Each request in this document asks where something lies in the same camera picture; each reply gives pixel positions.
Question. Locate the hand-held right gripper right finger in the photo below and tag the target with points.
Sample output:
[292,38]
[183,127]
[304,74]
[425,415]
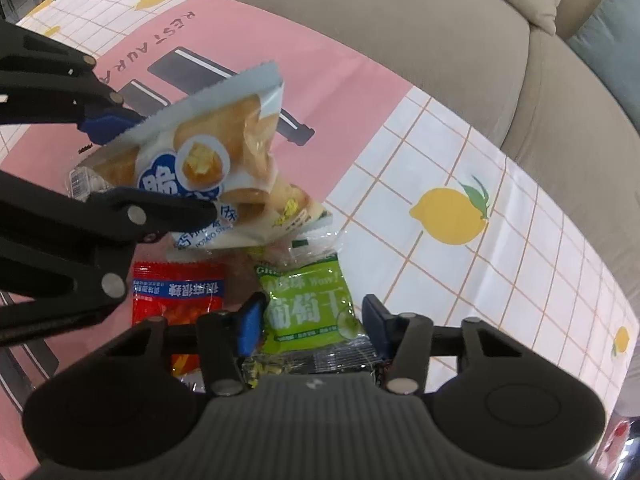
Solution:
[376,325]

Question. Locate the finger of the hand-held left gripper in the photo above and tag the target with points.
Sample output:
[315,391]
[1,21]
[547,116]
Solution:
[107,126]
[150,215]

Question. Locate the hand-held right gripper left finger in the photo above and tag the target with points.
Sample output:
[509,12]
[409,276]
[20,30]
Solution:
[250,325]

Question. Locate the green raisin packet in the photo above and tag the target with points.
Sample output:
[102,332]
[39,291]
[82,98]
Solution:
[300,310]

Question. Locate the red snack packet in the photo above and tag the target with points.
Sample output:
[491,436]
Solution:
[175,290]

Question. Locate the potato stick snack packet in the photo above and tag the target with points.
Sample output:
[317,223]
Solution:
[240,125]

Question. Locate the dark clear snack packet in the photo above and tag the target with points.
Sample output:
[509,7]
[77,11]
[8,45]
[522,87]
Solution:
[325,360]

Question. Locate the beige sofa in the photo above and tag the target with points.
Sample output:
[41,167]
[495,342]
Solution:
[400,25]

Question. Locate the teal cushion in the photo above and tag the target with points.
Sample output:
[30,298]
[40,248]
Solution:
[610,35]

